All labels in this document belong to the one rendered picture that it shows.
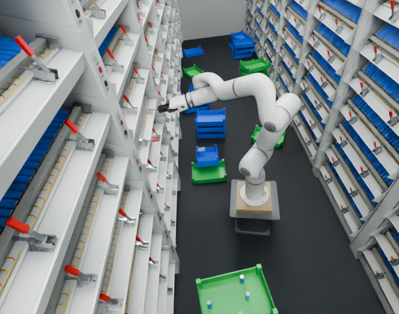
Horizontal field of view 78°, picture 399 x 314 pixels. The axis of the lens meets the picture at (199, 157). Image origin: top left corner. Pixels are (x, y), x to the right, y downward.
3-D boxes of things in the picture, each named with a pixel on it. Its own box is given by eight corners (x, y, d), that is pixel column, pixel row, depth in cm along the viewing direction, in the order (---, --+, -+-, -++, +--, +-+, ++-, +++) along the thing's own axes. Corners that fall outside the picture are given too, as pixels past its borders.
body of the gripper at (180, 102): (192, 111, 135) (172, 116, 137) (191, 101, 142) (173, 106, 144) (187, 99, 130) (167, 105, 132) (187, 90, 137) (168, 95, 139)
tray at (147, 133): (155, 104, 156) (157, 91, 149) (144, 179, 113) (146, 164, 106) (122, 99, 152) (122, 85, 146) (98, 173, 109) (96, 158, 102)
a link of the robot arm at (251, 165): (268, 175, 154) (272, 148, 136) (253, 196, 145) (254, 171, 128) (251, 167, 160) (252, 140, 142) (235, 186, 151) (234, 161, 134)
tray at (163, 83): (167, 79, 219) (169, 64, 210) (163, 120, 176) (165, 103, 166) (144, 75, 215) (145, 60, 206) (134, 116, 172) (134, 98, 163)
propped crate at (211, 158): (197, 153, 248) (196, 146, 245) (216, 151, 248) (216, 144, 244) (197, 167, 221) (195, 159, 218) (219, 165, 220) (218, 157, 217)
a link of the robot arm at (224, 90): (227, 63, 108) (187, 78, 132) (236, 99, 113) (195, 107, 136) (240, 60, 113) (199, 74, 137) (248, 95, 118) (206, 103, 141)
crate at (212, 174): (224, 164, 234) (223, 158, 228) (226, 180, 220) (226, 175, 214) (192, 167, 235) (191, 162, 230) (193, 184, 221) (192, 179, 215)
